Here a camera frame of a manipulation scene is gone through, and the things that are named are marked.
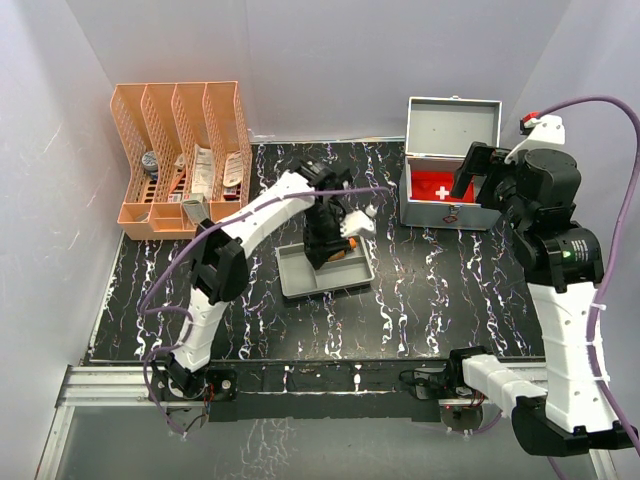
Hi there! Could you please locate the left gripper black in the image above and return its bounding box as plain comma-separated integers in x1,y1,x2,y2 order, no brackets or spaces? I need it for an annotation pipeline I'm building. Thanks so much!
302,203,350,269

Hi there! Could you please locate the brown bottle orange cap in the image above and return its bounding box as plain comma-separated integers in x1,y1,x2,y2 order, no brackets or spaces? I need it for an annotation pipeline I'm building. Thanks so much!
328,237,357,262

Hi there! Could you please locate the grey metal case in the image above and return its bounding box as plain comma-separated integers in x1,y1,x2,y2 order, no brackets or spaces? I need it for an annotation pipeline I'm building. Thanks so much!
399,96,502,231

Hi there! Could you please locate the grey plastic divided tray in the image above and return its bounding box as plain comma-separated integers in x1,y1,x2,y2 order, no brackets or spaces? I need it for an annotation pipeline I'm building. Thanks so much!
276,237,375,299

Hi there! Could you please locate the red first aid kit pouch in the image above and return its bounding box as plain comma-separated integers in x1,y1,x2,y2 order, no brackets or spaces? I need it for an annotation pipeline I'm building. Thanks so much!
410,171,475,204

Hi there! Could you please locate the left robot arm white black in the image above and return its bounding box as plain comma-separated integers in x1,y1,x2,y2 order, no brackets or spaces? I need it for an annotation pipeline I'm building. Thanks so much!
138,161,354,399

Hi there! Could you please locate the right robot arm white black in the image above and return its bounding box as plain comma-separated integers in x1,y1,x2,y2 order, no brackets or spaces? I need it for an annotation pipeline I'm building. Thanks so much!
444,142,639,457

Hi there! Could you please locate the white medicine box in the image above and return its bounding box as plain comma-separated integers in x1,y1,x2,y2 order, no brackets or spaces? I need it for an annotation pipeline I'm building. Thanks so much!
181,193,210,225

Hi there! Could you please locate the red white small box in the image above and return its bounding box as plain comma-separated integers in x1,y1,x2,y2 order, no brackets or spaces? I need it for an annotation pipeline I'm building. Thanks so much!
223,185,241,201

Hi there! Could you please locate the white oval barcode package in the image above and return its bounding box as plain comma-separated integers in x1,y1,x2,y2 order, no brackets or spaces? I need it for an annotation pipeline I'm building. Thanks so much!
223,151,244,189

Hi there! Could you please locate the white paper packet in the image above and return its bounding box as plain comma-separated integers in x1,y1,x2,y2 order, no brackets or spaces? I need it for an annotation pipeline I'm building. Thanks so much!
191,145,215,200

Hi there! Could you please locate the orange plastic file organizer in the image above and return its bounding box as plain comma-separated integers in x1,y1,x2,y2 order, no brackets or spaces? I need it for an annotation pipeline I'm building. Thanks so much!
110,81,252,241

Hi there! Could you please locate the round tape tin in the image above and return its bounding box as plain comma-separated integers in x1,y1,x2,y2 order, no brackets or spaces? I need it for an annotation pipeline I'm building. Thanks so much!
140,151,158,174

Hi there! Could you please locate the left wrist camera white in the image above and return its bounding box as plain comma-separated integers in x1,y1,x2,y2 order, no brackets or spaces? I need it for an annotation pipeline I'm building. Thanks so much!
339,204,378,239

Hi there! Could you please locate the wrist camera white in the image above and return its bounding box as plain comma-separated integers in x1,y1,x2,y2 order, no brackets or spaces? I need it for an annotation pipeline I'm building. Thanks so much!
339,204,378,239
504,112,566,164

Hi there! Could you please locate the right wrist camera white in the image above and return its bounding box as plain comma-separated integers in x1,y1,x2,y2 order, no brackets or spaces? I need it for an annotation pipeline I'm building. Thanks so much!
504,112,566,164

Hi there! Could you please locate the aluminium frame rail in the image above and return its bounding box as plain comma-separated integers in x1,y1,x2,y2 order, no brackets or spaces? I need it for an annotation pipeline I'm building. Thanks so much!
37,359,616,479

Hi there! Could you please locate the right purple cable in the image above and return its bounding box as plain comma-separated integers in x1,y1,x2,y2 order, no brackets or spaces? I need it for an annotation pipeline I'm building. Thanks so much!
449,96,640,480

